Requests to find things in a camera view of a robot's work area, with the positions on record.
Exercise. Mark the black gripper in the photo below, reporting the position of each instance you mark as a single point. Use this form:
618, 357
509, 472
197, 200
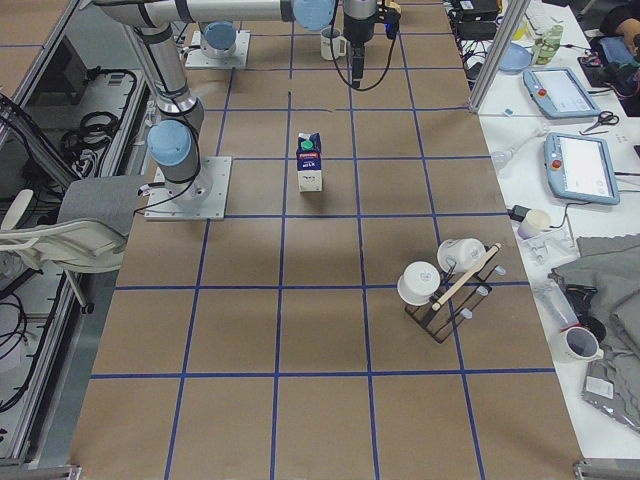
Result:
358, 32

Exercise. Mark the white ribbed mug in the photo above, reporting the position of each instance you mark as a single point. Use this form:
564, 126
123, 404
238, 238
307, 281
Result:
333, 44

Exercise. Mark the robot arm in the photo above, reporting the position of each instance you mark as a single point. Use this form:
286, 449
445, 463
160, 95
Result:
174, 142
218, 39

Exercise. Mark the blue white milk carton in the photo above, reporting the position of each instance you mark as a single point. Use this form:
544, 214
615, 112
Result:
309, 163

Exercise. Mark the white cup on rack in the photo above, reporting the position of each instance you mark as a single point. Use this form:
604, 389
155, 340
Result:
418, 283
459, 255

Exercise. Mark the teach pendant far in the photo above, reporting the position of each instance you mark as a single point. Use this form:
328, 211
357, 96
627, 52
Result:
559, 94

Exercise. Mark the teach pendant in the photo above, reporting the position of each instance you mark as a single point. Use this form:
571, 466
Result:
580, 168
559, 94

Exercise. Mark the teach pendant near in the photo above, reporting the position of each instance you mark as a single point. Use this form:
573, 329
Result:
580, 168

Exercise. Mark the black scissors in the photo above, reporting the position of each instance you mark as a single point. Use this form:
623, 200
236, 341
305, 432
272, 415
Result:
605, 118

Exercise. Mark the grey office chair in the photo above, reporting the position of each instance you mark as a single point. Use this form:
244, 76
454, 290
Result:
89, 235

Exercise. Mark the grey cloth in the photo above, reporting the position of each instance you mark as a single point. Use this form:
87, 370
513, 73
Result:
610, 266

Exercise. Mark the white red mug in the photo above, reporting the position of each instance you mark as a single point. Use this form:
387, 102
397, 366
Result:
575, 344

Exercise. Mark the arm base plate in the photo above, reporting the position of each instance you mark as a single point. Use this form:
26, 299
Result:
205, 199
201, 55

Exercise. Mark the aluminium frame post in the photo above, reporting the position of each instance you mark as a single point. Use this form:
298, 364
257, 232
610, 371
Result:
504, 35

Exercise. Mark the wooden rack handle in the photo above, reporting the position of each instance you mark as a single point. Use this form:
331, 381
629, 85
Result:
439, 302

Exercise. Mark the black wire cup rack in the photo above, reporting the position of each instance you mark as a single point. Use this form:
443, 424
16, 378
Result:
441, 324

